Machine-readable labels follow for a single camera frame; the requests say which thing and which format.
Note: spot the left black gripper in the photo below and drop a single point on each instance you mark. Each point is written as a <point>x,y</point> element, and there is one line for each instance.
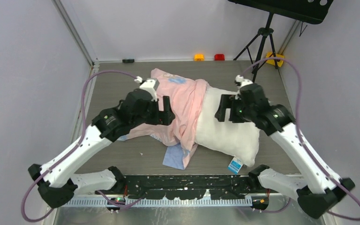
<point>165,117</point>

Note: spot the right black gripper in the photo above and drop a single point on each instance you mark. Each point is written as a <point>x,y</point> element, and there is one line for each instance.
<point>226,101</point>

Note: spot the pink pillowcase with blue print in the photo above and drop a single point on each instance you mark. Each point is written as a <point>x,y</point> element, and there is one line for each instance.
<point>186,98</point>

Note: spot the white pillow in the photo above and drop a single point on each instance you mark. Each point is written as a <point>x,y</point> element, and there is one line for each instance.
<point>240,140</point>

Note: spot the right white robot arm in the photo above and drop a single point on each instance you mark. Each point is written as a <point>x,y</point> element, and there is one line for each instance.
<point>321,188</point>

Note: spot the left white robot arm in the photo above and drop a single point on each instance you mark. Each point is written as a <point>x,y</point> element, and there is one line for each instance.
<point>58,181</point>

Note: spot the white pillow care label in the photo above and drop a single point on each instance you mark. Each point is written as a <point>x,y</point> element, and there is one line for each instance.
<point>235,165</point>

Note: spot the red block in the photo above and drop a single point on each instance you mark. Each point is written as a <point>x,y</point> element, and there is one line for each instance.
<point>219,57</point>

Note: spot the orange block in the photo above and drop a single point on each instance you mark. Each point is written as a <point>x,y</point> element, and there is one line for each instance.
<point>199,57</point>

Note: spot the yellow block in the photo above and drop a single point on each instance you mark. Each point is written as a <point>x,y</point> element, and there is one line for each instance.
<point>277,62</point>

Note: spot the small black block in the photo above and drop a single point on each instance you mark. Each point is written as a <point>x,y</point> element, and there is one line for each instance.
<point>128,61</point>

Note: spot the black tripod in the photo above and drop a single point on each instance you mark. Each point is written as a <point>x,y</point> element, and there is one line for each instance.
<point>265,33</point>

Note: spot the black overhead panel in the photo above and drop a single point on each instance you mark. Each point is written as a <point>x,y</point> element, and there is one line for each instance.
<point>313,12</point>

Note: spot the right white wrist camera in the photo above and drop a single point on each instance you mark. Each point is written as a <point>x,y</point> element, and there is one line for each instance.
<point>240,82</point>

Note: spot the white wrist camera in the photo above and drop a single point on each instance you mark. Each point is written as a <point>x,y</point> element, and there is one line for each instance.
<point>150,85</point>
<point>240,82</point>

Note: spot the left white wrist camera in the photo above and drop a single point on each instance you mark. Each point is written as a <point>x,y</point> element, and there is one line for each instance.
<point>150,85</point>

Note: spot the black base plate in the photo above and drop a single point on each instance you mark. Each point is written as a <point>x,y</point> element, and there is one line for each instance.
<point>189,187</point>

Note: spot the white slotted cable duct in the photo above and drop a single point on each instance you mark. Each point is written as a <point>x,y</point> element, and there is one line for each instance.
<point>205,201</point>

